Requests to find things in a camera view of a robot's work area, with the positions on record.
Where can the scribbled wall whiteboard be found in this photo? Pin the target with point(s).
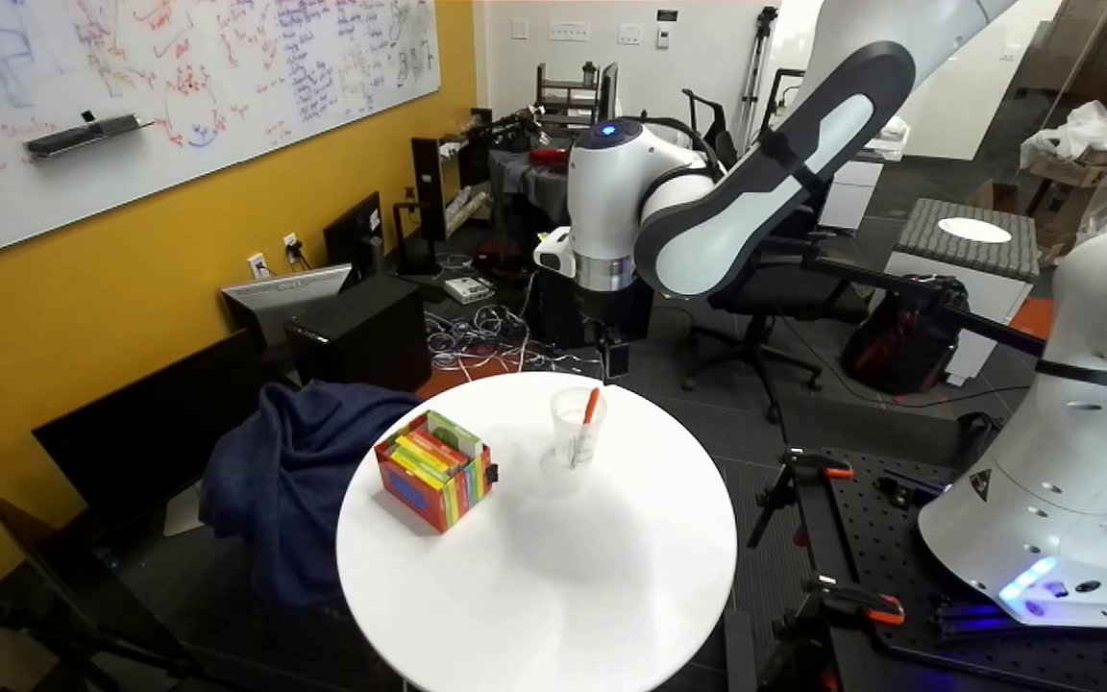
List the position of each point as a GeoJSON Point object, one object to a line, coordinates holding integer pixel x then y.
{"type": "Point", "coordinates": [195, 100]}

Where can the black optical breadboard table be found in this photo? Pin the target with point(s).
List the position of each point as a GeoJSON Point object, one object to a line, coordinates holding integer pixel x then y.
{"type": "Point", "coordinates": [887, 538]}

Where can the grey perforated top box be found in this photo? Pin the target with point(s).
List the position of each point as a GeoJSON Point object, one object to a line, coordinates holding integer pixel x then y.
{"type": "Point", "coordinates": [1010, 256]}

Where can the black metal shelf rack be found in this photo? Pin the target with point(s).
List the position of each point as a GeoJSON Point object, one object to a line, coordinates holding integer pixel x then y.
{"type": "Point", "coordinates": [574, 95]}

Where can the white wall power outlet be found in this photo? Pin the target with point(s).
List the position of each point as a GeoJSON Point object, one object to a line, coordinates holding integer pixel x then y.
{"type": "Point", "coordinates": [259, 267]}
{"type": "Point", "coordinates": [294, 246]}

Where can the large black flat panel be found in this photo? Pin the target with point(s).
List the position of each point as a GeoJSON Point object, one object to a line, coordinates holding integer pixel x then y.
{"type": "Point", "coordinates": [143, 435]}

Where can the black tower green stickers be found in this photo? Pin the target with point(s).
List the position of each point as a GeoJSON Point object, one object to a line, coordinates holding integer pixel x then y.
{"type": "Point", "coordinates": [549, 313]}

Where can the tall black speaker box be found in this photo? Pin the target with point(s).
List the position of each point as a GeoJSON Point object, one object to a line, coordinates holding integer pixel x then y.
{"type": "Point", "coordinates": [428, 185]}

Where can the red round object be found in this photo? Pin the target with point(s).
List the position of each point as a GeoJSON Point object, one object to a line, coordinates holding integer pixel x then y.
{"type": "Point", "coordinates": [549, 157]}

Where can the white drawer cabinet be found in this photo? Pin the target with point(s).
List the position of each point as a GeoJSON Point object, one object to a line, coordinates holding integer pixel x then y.
{"type": "Point", "coordinates": [855, 194]}

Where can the black office chair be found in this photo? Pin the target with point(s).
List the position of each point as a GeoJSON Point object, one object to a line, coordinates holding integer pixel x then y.
{"type": "Point", "coordinates": [787, 292]}

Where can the black computer monitor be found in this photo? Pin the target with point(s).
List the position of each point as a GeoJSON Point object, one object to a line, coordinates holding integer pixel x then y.
{"type": "Point", "coordinates": [351, 235]}

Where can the grey flat monitor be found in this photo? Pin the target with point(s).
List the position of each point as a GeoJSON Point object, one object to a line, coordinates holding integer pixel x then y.
{"type": "Point", "coordinates": [278, 292]}

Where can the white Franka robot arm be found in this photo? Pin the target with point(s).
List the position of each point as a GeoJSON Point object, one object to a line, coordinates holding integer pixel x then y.
{"type": "Point", "coordinates": [1065, 486]}

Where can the cardboard boxes plastic wrap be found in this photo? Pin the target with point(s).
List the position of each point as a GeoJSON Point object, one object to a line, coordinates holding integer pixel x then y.
{"type": "Point", "coordinates": [1078, 168]}

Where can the black computer case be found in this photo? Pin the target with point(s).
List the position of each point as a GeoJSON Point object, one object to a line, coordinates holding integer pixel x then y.
{"type": "Point", "coordinates": [362, 336]}

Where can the black metal rod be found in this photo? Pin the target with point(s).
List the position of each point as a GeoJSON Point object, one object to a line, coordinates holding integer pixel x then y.
{"type": "Point", "coordinates": [1001, 328]}

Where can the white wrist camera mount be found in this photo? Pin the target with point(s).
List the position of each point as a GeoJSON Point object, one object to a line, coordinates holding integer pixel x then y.
{"type": "Point", "coordinates": [555, 253]}

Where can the clear plastic cup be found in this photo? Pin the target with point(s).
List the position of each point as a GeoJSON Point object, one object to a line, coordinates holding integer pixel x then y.
{"type": "Point", "coordinates": [563, 427]}

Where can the black and red bag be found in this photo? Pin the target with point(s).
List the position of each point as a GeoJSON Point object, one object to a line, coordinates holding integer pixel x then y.
{"type": "Point", "coordinates": [902, 338]}

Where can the colourful orange book box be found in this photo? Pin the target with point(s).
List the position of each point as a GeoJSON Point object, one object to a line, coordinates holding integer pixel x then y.
{"type": "Point", "coordinates": [433, 473]}

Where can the navy blue cloth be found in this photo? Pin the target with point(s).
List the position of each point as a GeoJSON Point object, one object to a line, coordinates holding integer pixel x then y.
{"type": "Point", "coordinates": [296, 473]}

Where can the black camera tripod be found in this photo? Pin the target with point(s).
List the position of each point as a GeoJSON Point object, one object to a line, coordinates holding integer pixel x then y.
{"type": "Point", "coordinates": [68, 578]}

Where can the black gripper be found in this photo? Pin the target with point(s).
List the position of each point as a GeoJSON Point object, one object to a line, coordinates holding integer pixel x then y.
{"type": "Point", "coordinates": [611, 328]}

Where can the orange capped white marker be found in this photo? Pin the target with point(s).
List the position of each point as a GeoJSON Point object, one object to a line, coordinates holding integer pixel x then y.
{"type": "Point", "coordinates": [595, 408]}

